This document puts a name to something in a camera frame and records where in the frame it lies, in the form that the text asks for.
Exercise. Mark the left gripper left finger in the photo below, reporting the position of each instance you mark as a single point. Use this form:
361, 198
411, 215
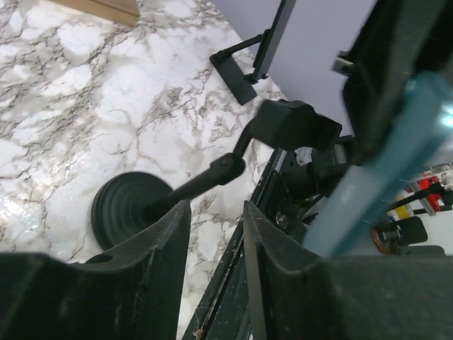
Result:
131, 291

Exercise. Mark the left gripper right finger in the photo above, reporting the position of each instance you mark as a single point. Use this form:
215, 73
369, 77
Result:
295, 294

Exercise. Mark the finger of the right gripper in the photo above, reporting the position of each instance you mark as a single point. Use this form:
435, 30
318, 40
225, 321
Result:
399, 40

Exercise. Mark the teal smartphone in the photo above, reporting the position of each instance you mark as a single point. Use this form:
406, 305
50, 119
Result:
344, 225

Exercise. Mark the black round-base phone stand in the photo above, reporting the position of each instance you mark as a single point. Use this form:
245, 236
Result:
132, 201

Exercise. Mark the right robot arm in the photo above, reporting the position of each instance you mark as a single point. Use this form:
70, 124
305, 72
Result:
327, 168

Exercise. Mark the black folding phone stand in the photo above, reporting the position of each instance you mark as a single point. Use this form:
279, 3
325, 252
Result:
244, 64

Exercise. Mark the wooden chessboard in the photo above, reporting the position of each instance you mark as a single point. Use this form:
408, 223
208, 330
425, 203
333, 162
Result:
119, 11

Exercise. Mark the black front table rail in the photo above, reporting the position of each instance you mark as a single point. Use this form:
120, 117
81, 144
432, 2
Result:
223, 311

